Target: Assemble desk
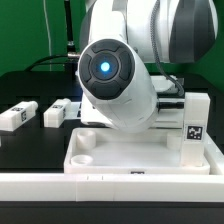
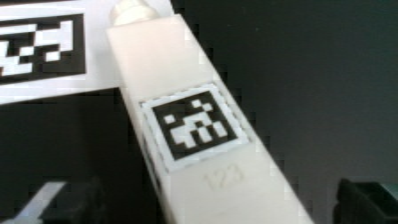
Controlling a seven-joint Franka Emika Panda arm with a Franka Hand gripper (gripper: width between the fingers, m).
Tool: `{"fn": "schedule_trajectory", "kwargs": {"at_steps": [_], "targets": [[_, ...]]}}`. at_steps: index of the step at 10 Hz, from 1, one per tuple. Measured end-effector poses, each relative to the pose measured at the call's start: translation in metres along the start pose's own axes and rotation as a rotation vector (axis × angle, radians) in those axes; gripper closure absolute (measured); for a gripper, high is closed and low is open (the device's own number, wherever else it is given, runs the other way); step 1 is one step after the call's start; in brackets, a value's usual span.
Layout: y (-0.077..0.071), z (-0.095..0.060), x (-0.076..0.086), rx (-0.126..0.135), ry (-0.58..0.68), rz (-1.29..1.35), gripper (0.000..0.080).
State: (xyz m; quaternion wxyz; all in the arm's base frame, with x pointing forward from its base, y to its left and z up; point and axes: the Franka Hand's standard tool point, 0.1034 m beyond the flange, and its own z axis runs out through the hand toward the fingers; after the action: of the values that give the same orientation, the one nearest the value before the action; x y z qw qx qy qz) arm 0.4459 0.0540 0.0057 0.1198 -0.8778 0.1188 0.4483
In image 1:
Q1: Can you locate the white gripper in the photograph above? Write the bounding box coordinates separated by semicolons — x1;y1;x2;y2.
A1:
79;75;186;130

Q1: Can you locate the white desk top tray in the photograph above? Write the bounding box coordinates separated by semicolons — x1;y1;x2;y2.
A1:
64;128;210;175

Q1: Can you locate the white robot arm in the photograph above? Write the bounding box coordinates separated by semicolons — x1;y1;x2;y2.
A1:
78;0;218;132

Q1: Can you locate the sheet of fiducial tags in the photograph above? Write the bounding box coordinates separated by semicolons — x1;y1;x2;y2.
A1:
66;102;81;120

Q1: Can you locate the white L-shaped fence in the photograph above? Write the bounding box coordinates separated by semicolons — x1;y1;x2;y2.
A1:
0;131;224;203

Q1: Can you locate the grey braided cable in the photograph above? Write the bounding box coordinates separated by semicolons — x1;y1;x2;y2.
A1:
149;0;186;98

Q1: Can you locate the black cable with connector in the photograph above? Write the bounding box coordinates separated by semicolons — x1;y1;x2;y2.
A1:
24;51;82;72

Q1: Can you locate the black vertical hose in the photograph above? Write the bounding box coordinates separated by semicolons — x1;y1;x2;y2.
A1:
63;0;76;54

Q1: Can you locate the thin white cable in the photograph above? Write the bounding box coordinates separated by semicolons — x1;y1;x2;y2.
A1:
43;0;53;72

